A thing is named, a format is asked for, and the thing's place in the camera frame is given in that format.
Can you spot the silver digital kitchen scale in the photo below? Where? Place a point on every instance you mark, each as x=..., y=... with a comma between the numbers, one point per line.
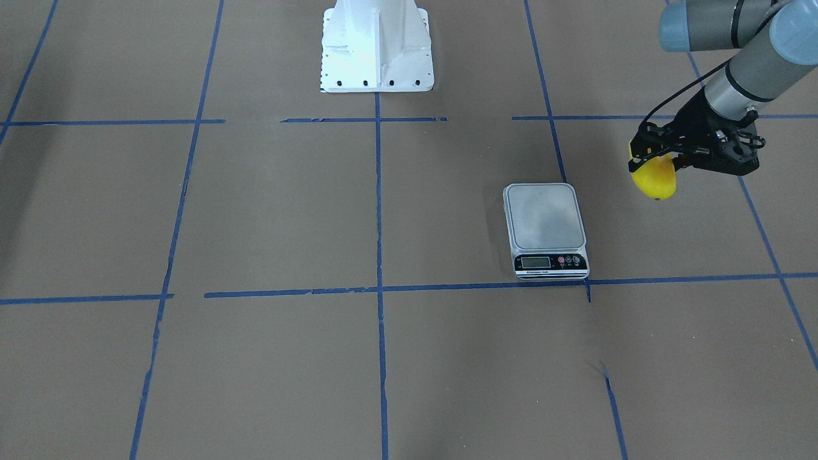
x=546, y=232

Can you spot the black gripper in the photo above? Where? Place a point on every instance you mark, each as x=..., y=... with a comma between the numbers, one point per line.
x=692, y=120

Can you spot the yellow mango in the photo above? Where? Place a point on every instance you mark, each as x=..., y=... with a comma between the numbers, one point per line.
x=655, y=178

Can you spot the white pedestal column base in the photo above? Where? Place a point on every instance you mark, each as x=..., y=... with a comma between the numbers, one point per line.
x=370, y=46

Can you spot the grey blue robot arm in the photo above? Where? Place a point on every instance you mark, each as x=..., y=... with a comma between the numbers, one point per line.
x=774, y=45

